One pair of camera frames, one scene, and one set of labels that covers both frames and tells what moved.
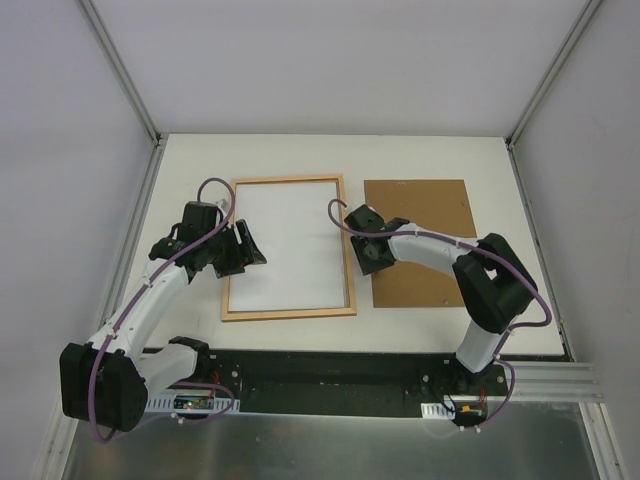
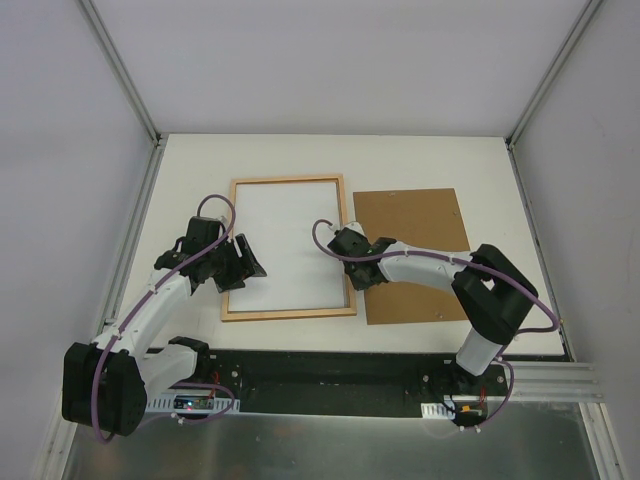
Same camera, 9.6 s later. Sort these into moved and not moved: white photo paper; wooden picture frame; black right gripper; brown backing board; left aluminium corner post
Moved: brown backing board; black right gripper
Not moved: wooden picture frame; left aluminium corner post; white photo paper
